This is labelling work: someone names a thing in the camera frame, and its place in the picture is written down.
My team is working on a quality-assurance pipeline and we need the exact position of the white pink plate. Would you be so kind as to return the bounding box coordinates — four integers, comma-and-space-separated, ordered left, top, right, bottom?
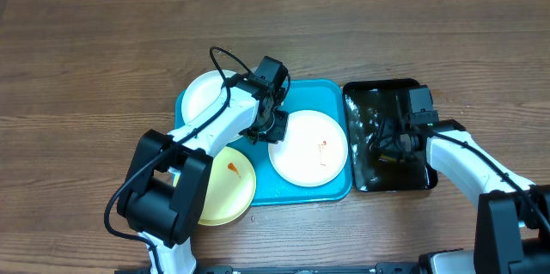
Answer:
268, 110, 348, 187

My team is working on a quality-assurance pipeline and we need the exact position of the yellow plate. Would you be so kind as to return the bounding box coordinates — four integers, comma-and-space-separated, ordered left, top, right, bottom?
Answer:
199, 147, 256, 227

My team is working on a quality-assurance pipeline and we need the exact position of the white plate blue rim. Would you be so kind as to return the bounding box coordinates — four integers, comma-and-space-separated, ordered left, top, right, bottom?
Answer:
180, 70, 246, 144

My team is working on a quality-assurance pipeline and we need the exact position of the green yellow sponge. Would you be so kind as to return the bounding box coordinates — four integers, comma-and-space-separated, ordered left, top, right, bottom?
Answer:
378, 154, 406, 164

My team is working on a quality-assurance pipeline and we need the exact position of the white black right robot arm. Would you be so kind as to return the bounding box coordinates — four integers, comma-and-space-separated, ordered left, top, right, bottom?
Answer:
370, 119, 549, 274

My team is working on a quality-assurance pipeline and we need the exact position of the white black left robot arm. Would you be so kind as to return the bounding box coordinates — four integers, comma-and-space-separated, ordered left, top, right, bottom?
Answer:
104, 76, 290, 273

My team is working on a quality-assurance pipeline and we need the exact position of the teal plastic tray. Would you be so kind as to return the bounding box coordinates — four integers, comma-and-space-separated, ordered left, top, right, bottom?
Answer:
174, 78, 354, 207

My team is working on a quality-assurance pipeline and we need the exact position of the black water basin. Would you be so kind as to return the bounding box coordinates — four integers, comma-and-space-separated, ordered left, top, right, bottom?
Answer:
343, 78, 438, 192

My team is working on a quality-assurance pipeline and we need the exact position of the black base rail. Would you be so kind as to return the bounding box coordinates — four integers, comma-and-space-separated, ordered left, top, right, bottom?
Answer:
195, 262, 430, 274

